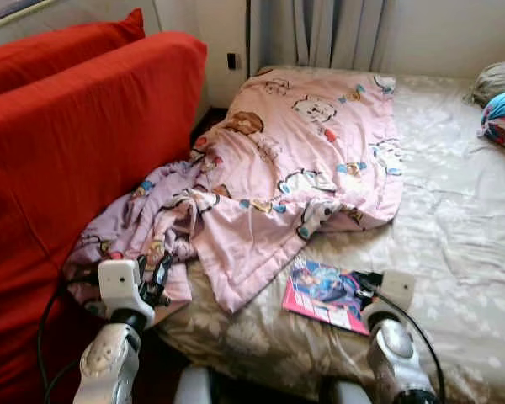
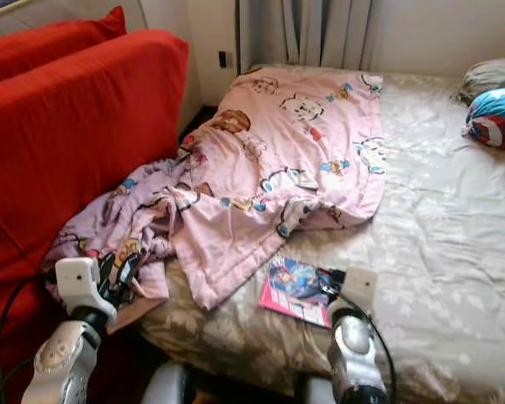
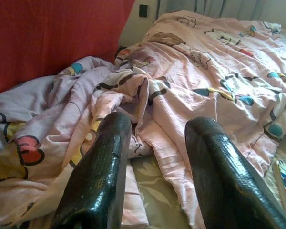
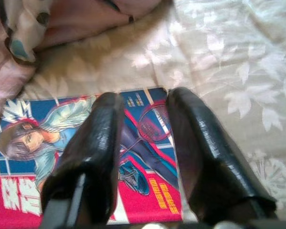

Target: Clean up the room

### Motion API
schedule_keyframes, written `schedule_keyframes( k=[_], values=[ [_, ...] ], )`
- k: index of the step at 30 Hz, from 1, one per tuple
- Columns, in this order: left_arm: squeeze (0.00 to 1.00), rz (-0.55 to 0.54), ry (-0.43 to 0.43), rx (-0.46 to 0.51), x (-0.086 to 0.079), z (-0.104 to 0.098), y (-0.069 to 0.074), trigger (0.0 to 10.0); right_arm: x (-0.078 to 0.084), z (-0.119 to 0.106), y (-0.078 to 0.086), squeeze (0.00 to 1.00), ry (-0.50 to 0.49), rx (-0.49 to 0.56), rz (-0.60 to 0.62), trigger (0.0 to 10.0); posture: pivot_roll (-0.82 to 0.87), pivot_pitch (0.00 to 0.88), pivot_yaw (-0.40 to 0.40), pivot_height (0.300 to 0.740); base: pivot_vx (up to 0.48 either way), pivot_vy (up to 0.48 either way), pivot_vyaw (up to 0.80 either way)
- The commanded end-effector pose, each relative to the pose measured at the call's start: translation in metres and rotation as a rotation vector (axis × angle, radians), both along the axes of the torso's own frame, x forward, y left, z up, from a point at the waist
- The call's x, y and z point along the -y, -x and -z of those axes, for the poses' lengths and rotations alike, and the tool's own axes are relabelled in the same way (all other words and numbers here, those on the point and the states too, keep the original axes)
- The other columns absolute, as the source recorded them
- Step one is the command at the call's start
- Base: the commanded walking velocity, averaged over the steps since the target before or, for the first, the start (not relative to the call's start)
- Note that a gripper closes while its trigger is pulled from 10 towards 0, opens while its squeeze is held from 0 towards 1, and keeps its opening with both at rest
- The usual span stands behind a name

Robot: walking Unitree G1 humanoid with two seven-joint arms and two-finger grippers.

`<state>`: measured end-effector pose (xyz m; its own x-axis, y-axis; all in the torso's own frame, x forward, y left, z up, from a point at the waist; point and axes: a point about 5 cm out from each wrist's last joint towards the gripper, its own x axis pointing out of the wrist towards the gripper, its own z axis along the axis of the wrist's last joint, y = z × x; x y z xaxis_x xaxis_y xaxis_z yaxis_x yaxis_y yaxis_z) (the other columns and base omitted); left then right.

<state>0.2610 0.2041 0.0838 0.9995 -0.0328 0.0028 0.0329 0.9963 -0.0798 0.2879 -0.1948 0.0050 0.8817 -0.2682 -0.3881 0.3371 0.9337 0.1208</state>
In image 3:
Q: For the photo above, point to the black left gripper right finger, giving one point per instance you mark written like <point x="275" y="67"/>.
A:
<point x="217" y="179"/>

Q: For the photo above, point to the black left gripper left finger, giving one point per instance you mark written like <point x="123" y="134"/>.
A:
<point x="97" y="179"/>

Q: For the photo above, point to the bed with grey floral sheet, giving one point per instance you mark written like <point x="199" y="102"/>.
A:
<point x="157" y="190"/>

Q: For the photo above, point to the lilac cartoon blanket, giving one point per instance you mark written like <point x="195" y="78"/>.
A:
<point x="38" y="102"/>

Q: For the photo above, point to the pink cartoon quilt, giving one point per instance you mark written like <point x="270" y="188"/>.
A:
<point x="205" y="71"/>

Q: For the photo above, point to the big red folded cushion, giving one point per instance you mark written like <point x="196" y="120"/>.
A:
<point x="50" y="35"/>

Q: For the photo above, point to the grey curtain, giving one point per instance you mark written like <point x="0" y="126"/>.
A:
<point x="228" y="9"/>

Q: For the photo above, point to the black wall socket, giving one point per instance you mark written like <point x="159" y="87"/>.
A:
<point x="143" y="10"/>

